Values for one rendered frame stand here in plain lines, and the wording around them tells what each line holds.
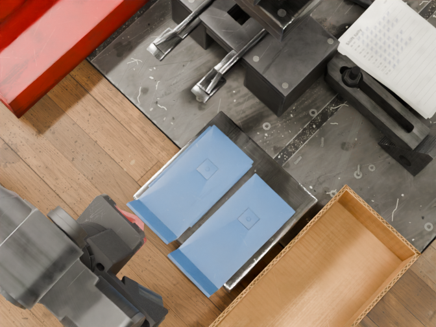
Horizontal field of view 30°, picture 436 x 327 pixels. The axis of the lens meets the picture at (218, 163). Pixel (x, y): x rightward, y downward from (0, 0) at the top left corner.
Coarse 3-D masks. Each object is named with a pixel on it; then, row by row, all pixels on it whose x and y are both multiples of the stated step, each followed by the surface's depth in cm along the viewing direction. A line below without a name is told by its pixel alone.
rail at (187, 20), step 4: (208, 0) 101; (212, 0) 101; (204, 4) 101; (208, 4) 101; (200, 8) 101; (192, 12) 101; (196, 12) 101; (188, 16) 101; (192, 16) 101; (184, 20) 100; (188, 20) 100; (180, 24) 100; (184, 24) 100; (176, 28) 100; (180, 28) 100; (176, 32) 100
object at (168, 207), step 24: (216, 144) 103; (192, 168) 102; (240, 168) 102; (144, 192) 101; (168, 192) 101; (192, 192) 102; (216, 192) 102; (144, 216) 98; (168, 216) 101; (192, 216) 101; (168, 240) 98
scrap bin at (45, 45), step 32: (0, 0) 104; (32, 0) 110; (64, 0) 110; (96, 0) 110; (128, 0) 105; (0, 32) 108; (32, 32) 109; (64, 32) 109; (96, 32) 105; (0, 64) 107; (32, 64) 107; (64, 64) 104; (0, 96) 104; (32, 96) 104
